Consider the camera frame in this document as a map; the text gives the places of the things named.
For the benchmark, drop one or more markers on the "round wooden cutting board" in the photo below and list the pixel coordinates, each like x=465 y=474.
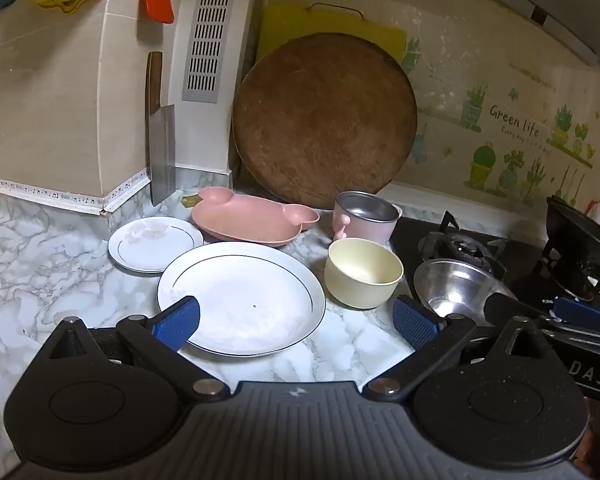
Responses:
x=325 y=115

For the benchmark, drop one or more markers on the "music note edge tape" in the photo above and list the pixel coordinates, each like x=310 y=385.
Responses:
x=45 y=194

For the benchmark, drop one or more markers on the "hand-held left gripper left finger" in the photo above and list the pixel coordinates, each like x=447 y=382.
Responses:
x=177 y=322

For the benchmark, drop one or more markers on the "cream bowl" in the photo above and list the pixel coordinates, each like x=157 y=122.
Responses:
x=362 y=275

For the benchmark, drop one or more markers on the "plant print wall sticker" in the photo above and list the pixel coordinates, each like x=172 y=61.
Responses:
x=480 y=160

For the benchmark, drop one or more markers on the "black wok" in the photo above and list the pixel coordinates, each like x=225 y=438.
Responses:
x=575 y=240

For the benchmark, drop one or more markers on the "grey vent grille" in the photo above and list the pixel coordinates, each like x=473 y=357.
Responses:
x=207 y=35

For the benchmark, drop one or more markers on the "yellow plastic cutting board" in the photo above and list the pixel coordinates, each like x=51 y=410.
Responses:
x=290 y=25

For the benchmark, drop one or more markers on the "pink steel-lined bowl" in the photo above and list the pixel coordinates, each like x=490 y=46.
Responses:
x=365 y=220

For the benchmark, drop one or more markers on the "stainless steel bowl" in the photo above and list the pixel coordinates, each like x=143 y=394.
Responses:
x=455 y=285

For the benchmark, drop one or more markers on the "large white plate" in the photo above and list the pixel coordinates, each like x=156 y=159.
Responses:
x=250 y=300

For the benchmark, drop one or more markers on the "black gas stove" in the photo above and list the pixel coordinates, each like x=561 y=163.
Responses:
x=410 y=240

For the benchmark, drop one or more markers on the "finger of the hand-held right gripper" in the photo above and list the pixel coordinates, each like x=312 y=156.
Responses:
x=580 y=312
x=510 y=306

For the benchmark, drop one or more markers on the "pink mouse-shaped plate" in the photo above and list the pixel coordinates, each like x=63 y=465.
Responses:
x=245 y=217

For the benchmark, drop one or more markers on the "small white floral plate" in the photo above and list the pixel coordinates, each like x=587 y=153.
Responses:
x=150 y=245

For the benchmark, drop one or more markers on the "small brown pad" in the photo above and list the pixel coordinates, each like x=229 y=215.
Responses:
x=190 y=201

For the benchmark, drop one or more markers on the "grey range hood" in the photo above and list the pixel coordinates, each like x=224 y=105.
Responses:
x=555 y=0

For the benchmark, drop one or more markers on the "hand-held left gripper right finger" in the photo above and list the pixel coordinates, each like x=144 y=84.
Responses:
x=415 y=322

